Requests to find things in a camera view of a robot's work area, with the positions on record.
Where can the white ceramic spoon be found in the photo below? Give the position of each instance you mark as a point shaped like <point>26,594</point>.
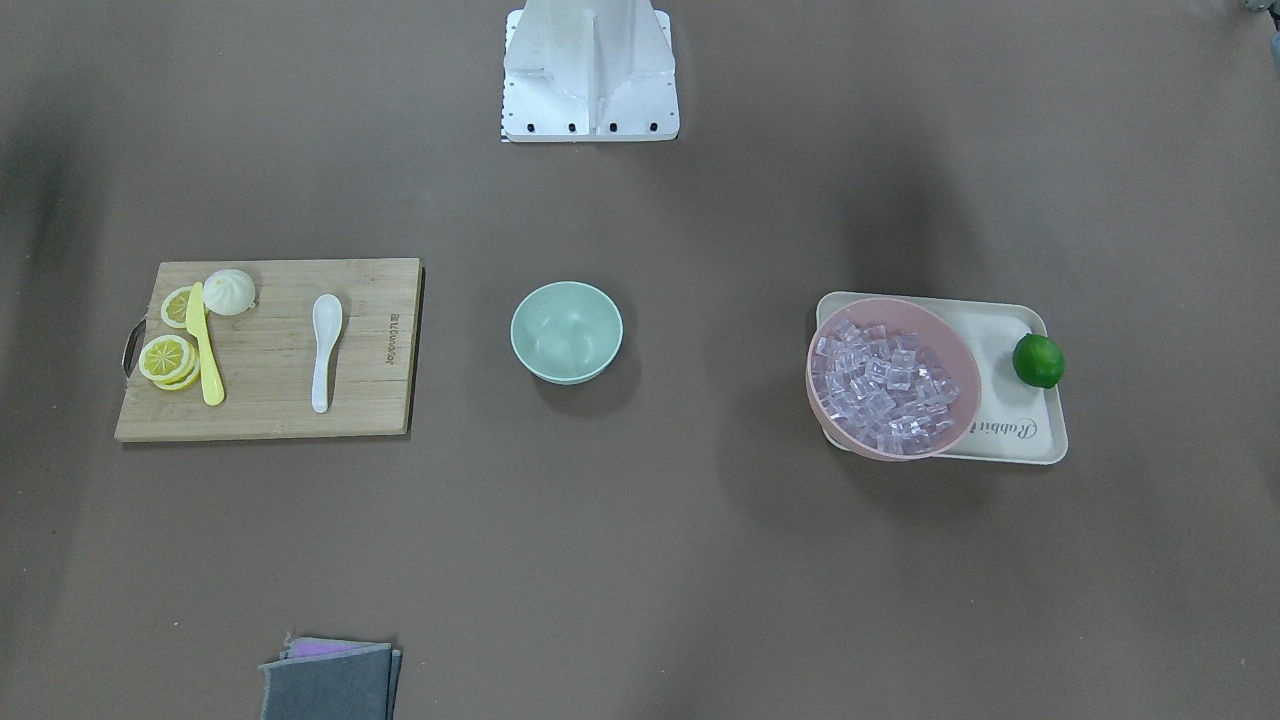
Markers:
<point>327,319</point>

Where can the mint green bowl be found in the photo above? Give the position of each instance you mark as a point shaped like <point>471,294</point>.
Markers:
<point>566,332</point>

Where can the pile of clear ice cubes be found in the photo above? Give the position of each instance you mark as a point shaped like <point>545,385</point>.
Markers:
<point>886,391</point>

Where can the pink bowl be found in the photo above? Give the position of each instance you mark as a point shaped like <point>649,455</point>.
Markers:
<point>891,380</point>

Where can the bamboo cutting board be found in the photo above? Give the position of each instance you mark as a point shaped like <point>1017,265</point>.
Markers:
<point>266,359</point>

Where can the cream rectangular tray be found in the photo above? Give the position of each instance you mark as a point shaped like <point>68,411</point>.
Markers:
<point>1000,419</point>

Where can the green lime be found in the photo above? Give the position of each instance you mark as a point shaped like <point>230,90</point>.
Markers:
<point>1037,361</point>

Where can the white lemon half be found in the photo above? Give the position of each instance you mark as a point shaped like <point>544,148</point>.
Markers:
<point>229,292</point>

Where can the yellow plastic knife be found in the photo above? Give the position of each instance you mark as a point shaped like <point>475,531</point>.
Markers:
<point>212,387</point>

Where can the grey folded cloth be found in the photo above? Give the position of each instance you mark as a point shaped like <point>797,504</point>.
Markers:
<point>323,678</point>

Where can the upper lemon slice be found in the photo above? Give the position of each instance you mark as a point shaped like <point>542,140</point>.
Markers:
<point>174,308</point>

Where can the lower lemon slice stack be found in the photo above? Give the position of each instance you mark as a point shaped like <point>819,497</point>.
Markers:
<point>170,362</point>

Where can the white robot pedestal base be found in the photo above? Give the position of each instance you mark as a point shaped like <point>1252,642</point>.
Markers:
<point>589,71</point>

